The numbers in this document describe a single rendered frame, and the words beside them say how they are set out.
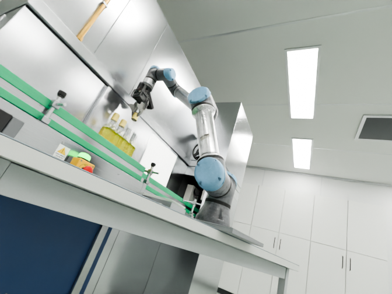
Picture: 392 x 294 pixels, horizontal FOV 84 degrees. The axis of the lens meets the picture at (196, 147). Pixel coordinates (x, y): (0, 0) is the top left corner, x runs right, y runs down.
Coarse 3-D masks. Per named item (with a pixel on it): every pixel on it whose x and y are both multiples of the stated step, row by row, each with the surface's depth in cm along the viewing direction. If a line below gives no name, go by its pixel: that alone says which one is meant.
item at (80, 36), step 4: (108, 0) 121; (104, 4) 119; (100, 8) 117; (104, 8) 121; (96, 12) 116; (100, 12) 117; (96, 16) 115; (92, 20) 113; (88, 24) 112; (92, 24) 114; (84, 28) 111; (88, 28) 112; (80, 32) 110; (84, 32) 110; (76, 36) 108; (80, 36) 108; (80, 40) 109
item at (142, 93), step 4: (140, 84) 132; (144, 84) 131; (148, 84) 132; (136, 88) 130; (140, 88) 128; (144, 88) 130; (148, 88) 134; (132, 92) 129; (136, 92) 128; (140, 92) 127; (144, 92) 128; (132, 96) 128; (136, 96) 126; (140, 96) 126; (144, 96) 129; (148, 96) 133; (136, 100) 131; (140, 100) 130; (144, 100) 130
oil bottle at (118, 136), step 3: (117, 129) 116; (117, 132) 115; (120, 132) 116; (114, 135) 114; (117, 135) 115; (120, 135) 116; (123, 135) 118; (114, 138) 113; (117, 138) 115; (120, 138) 117; (111, 141) 112; (114, 141) 113; (117, 141) 115; (120, 141) 117; (114, 144) 114; (117, 144) 115; (117, 147) 115
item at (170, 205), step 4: (144, 196) 119; (148, 196) 118; (156, 200) 115; (160, 200) 114; (164, 200) 113; (164, 204) 112; (168, 204) 111; (172, 204) 111; (172, 208) 112; (176, 208) 115; (180, 208) 119; (180, 212) 119; (184, 212) 123
